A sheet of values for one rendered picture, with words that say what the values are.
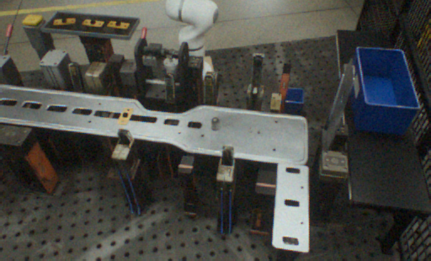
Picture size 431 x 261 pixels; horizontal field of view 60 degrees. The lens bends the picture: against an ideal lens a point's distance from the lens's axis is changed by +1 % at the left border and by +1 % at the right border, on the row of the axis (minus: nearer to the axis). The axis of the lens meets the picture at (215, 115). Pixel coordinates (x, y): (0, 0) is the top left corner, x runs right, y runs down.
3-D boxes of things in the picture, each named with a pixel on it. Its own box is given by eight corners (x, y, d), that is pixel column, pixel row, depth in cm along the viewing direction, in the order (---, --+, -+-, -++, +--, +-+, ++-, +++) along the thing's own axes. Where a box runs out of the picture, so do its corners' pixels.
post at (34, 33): (56, 102, 185) (20, 27, 153) (63, 92, 191) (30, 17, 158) (71, 103, 185) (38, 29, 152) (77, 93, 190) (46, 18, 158)
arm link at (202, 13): (185, 32, 177) (183, -14, 159) (220, 42, 173) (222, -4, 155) (174, 47, 170) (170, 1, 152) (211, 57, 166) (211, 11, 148)
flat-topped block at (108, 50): (103, 108, 182) (76, 30, 149) (109, 97, 188) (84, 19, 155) (122, 110, 181) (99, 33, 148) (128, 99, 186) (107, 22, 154)
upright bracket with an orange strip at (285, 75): (269, 152, 162) (283, 63, 125) (269, 150, 163) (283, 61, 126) (276, 153, 161) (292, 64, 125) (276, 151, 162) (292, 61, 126)
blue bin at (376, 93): (354, 130, 126) (365, 103, 117) (347, 73, 147) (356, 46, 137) (406, 135, 124) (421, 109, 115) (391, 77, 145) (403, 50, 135)
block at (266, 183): (246, 234, 136) (249, 194, 116) (249, 207, 144) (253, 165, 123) (272, 238, 135) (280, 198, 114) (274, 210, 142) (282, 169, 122)
